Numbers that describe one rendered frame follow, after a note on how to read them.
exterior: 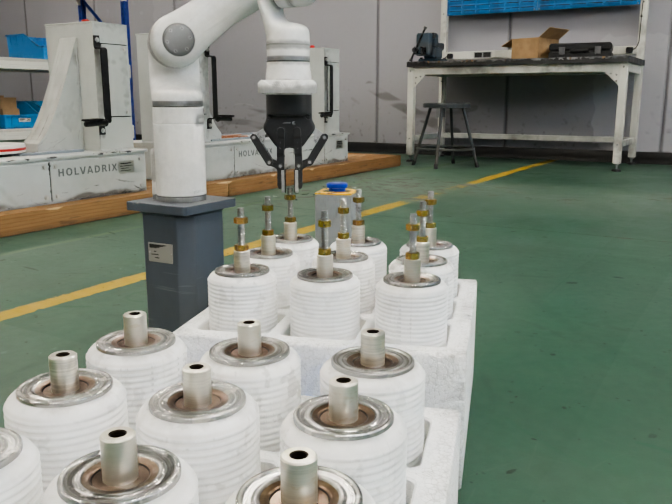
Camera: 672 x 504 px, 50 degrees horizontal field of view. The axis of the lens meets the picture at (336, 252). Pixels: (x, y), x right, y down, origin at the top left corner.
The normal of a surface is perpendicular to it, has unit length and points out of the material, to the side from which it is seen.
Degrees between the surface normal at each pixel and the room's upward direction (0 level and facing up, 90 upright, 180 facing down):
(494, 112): 90
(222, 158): 90
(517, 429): 0
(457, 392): 90
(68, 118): 90
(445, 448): 0
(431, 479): 0
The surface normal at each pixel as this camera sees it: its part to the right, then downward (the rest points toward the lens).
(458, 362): -0.22, 0.20
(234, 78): -0.51, 0.18
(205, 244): 0.86, 0.11
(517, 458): 0.00, -0.98
